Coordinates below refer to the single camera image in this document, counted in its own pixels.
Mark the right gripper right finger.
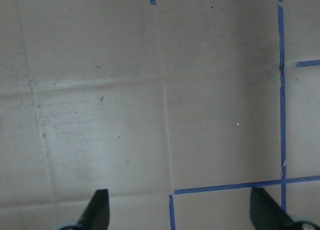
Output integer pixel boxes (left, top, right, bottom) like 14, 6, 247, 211
249, 187, 320, 230

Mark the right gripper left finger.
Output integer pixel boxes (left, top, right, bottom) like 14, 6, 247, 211
56, 189, 110, 230

